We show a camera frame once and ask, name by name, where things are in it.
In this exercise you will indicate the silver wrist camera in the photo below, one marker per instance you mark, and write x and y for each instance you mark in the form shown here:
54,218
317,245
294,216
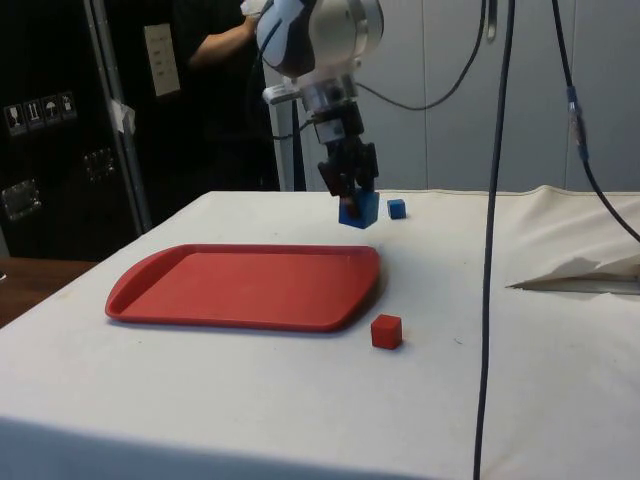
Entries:
280,93

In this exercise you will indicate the red plastic tray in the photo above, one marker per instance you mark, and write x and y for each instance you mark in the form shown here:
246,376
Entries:
245,287

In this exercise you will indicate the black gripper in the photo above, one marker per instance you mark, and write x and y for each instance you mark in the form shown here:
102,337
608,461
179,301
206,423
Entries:
337,125

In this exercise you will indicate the black cabinet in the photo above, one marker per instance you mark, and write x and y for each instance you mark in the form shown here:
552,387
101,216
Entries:
55,165

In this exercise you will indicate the red cube block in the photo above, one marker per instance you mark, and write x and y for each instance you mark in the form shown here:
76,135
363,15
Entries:
386,332

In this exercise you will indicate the small blue cube block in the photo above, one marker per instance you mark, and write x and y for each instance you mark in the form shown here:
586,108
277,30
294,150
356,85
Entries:
396,209

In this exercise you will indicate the person in black clothes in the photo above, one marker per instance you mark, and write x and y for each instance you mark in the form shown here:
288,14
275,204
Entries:
230,100

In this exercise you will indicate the pale grey locker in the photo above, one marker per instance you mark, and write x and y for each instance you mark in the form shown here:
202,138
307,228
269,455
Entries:
395,150

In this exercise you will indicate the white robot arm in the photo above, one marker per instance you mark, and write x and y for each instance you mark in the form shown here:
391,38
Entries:
335,30

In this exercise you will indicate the large blue cube block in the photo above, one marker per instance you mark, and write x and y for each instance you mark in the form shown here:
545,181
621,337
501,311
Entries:
367,207

